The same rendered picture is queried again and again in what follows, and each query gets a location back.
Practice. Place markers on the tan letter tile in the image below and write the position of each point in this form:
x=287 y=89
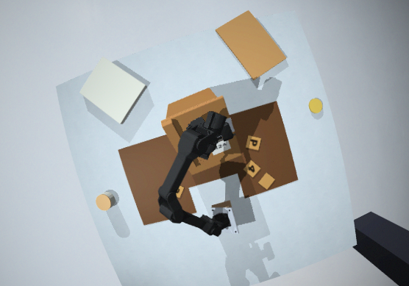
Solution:
x=266 y=181
x=179 y=192
x=253 y=142
x=251 y=168

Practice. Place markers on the white paper ticket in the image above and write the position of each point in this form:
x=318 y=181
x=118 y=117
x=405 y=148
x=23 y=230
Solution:
x=221 y=146

